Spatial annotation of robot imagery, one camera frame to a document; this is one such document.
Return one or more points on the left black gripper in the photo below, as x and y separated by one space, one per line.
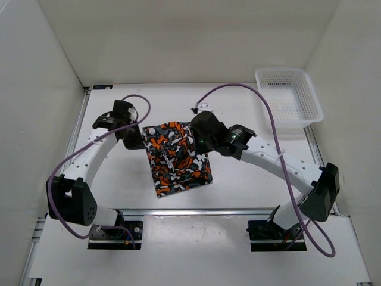
138 143

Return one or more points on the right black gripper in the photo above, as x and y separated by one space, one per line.
199 148

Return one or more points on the orange camouflage shorts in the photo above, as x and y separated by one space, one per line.
175 165

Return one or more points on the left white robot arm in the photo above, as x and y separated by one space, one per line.
69 196

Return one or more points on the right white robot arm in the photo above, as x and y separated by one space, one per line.
318 186

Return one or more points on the white plastic basket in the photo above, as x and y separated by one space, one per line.
291 97

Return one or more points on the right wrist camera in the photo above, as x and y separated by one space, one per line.
198 108

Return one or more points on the front aluminium rail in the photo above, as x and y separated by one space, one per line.
201 212

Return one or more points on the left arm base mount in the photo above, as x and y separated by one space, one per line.
118 239

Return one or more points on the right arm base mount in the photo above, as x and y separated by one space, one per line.
265 236

